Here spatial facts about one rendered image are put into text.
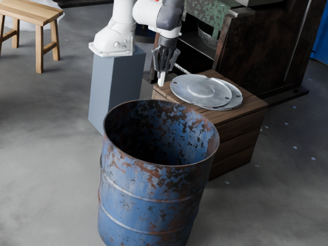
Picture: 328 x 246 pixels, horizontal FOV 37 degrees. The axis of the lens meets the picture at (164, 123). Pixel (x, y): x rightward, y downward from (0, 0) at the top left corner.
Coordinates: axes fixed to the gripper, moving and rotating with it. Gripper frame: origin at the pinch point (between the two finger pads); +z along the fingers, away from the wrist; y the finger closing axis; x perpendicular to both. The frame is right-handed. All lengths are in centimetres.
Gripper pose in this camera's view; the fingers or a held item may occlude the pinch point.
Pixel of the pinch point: (161, 77)
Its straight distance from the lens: 217.1
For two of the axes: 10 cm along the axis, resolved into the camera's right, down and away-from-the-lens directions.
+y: 9.3, -0.6, 3.5
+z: -1.5, 8.3, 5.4
